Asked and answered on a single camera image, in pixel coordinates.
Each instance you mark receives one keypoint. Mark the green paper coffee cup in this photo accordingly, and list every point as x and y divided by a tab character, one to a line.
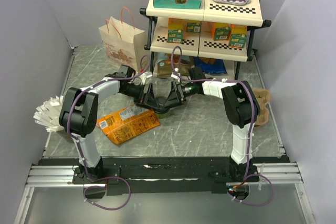
162	115

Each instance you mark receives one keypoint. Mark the brown chips bag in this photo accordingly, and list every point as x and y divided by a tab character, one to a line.
164	68

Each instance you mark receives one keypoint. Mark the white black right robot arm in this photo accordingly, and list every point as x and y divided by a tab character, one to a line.
240	104

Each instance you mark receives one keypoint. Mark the brown cardboard cup carrier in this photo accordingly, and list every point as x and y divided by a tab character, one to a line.
263	98

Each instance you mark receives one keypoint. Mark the white Cream Bear paper bag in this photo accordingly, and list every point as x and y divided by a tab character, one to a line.
124	43

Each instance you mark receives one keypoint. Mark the black plastic cup lid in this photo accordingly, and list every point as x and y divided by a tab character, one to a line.
161	108

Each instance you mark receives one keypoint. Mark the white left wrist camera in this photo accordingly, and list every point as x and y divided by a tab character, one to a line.
145	76

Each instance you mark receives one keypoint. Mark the blue chips bag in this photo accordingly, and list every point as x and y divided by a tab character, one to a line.
210	66

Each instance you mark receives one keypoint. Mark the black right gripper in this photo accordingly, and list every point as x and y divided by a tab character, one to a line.
176	96

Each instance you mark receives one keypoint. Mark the cream black three-tier shelf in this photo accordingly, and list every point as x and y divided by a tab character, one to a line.
202	44

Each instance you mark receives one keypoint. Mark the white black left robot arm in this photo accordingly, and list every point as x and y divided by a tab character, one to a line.
79	118

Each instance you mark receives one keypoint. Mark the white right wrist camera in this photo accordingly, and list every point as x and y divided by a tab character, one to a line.
175	75

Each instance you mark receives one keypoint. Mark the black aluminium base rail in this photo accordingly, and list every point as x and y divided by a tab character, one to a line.
122	175

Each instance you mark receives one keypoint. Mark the white paper straws bundle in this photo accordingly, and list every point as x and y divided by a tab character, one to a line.
48	114

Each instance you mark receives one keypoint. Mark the orange green snack box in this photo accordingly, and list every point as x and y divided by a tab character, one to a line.
193	26
238	36
175	31
220	31

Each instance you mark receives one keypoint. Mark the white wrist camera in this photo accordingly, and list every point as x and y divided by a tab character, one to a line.
145	76
175	75

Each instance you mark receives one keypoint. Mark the orange chips bag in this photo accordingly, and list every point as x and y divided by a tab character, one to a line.
127	123

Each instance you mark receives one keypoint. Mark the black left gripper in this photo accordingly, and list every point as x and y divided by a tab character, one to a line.
148	98

